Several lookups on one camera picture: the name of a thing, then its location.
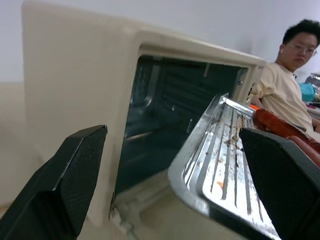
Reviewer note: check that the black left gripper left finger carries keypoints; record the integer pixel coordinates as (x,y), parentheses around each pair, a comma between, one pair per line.
(62,185)

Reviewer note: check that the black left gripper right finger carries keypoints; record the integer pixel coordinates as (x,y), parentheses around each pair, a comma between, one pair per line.
(280,180)

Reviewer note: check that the silver metal baking tray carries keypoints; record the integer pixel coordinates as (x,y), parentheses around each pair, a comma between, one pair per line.
(215,160)

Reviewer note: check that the red sausage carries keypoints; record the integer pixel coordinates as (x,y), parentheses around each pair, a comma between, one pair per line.
(277,125)
(306,146)

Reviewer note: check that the cream toaster oven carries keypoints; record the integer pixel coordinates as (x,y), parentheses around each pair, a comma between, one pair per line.
(80,100)

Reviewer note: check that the teal bag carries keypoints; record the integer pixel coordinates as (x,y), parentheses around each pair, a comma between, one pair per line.
(307,91)

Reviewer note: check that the person in cream t-shirt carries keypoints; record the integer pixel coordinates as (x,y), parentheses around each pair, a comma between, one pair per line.
(287,82)

